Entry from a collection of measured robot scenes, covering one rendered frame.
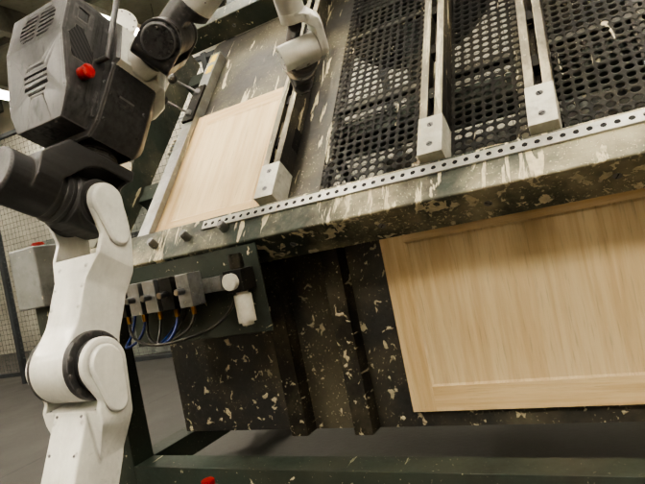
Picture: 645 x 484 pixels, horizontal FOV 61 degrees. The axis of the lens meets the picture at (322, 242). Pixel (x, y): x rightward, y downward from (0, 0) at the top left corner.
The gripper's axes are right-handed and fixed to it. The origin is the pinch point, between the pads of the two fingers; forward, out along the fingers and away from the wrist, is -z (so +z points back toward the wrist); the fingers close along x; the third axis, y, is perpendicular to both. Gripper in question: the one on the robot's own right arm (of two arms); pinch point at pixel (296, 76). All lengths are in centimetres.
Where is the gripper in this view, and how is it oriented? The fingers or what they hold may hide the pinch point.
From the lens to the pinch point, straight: 165.2
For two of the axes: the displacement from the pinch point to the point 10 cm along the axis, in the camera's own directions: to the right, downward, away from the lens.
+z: 1.2, 0.1, -9.9
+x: -3.8, -9.2, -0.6
